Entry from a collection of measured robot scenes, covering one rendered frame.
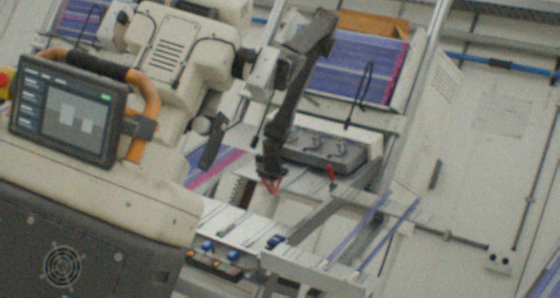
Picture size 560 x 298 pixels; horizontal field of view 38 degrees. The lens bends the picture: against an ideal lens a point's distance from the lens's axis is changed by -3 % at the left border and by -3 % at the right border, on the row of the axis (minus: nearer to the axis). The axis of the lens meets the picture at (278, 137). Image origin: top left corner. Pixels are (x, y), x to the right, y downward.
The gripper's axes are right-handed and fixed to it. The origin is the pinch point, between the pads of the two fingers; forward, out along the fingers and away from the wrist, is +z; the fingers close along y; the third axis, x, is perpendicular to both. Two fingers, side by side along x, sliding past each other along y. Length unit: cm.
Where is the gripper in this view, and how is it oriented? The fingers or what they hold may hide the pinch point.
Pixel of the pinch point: (273, 192)
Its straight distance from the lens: 293.6
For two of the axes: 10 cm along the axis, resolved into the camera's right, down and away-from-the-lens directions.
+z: 0.5, 9.2, 4.0
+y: -7.9, -2.1, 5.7
